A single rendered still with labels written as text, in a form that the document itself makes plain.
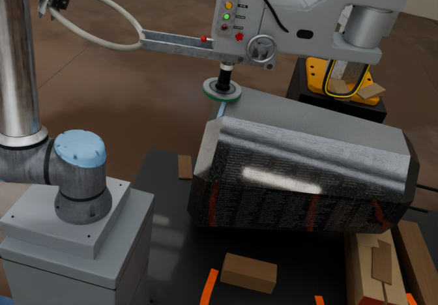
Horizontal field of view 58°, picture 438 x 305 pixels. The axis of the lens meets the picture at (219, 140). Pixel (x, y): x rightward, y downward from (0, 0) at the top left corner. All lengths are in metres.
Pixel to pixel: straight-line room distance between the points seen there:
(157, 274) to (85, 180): 1.18
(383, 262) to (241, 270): 0.83
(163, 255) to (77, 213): 1.14
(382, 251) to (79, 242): 1.81
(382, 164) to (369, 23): 0.71
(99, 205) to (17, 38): 0.57
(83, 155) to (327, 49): 1.32
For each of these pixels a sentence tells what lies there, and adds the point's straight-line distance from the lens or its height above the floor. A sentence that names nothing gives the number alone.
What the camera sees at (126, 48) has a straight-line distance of 1.89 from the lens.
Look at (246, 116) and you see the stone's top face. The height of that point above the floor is 0.87.
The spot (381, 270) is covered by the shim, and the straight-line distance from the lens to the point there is 2.51.
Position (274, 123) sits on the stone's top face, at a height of 0.87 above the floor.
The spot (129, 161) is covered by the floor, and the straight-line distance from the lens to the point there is 2.99.
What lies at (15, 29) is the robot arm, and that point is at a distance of 1.16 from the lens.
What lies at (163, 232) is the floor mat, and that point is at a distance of 2.54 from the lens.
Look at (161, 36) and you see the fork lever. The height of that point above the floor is 1.15.
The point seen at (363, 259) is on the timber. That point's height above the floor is 0.23.
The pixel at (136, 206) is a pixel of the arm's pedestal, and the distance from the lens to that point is 1.54.
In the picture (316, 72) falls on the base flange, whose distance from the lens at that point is 2.98.
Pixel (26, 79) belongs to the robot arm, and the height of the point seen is 1.39.
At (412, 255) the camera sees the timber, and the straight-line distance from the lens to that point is 2.90.
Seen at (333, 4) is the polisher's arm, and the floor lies 1.48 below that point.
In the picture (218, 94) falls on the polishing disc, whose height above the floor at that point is 0.92.
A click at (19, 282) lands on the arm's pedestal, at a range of 1.61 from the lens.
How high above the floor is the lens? 2.00
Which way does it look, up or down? 37 degrees down
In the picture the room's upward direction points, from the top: 12 degrees clockwise
